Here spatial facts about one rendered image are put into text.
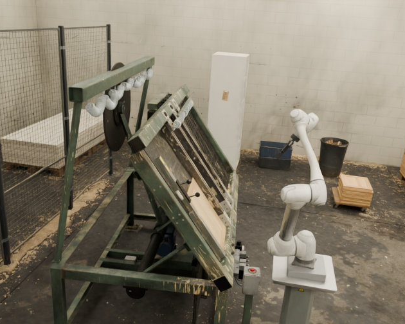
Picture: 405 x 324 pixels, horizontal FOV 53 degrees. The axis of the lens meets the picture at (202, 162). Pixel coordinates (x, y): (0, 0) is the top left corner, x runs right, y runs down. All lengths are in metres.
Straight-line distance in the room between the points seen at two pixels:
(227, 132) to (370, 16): 3.41
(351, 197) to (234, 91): 2.60
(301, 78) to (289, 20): 1.12
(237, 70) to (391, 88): 3.18
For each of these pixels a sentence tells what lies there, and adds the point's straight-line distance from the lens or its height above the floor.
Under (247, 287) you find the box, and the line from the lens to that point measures 3.18.
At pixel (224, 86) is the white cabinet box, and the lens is 7.22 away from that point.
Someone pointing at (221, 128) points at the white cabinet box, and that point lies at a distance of 7.38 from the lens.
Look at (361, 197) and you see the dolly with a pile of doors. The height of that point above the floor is 0.26.
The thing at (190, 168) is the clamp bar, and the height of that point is 1.43.
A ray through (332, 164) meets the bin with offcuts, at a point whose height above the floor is 0.27.
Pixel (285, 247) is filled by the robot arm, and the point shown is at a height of 1.00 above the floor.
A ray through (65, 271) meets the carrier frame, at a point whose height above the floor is 0.77.
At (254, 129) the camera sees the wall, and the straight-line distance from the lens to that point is 8.76.
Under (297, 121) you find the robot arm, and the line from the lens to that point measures 3.09.
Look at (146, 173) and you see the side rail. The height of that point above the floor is 1.65.
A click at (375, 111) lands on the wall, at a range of 8.82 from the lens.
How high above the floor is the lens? 2.70
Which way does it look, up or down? 20 degrees down
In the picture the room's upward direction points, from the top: 4 degrees clockwise
